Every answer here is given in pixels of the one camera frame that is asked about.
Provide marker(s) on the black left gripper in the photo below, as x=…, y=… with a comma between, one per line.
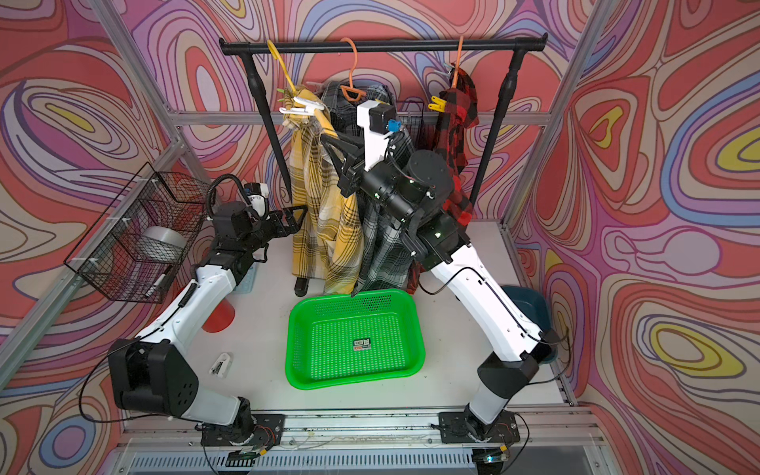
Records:
x=290, y=228

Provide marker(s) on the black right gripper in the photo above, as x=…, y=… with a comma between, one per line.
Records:
x=354, y=156

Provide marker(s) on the yellow plaid long-sleeve shirt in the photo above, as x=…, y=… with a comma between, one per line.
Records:
x=330, y=244

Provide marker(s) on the yellow plastic hanger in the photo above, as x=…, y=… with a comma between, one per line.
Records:
x=288, y=80

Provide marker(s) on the white plastic clothespin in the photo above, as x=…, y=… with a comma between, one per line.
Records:
x=303, y=107

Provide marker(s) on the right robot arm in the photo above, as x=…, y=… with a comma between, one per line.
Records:
x=475, y=279

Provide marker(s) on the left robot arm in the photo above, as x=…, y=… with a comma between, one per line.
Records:
x=149, y=373

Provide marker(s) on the grey plaid long-sleeve shirt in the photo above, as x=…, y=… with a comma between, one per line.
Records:
x=386, y=262

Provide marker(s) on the orange hanger with grey shirt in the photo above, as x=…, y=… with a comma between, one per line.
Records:
x=351, y=71

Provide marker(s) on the red plaid long-sleeve shirt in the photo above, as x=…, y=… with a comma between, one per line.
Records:
x=461, y=114

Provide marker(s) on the orange hanger with red shirt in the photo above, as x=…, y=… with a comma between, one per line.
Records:
x=456, y=63

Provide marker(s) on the light blue desk calculator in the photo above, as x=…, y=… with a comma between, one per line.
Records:
x=246, y=284

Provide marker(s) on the red plastic cup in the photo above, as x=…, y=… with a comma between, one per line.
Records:
x=220, y=319

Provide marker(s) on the green plastic basket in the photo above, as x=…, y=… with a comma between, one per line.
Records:
x=321, y=331

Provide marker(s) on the grey tape roll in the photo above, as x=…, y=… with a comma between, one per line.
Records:
x=161, y=244

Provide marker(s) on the small label card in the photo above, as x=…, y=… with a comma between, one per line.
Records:
x=361, y=344

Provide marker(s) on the black marker in basket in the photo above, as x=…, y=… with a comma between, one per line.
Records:
x=157, y=287

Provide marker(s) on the white clothespin on table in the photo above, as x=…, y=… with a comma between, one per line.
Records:
x=221, y=366

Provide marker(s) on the black clothes rack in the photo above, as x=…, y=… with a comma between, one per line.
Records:
x=377, y=206

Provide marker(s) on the dark teal bin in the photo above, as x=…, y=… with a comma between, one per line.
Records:
x=527, y=311

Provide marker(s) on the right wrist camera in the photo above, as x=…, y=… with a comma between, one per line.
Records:
x=373, y=118

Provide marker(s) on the rear black wire basket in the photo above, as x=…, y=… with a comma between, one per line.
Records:
x=419, y=120

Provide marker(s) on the black wire basket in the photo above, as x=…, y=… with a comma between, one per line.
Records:
x=419, y=120
x=136, y=248

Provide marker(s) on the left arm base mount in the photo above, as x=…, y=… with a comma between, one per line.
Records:
x=258, y=430

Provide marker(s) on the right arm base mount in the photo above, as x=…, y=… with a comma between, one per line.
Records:
x=463, y=427

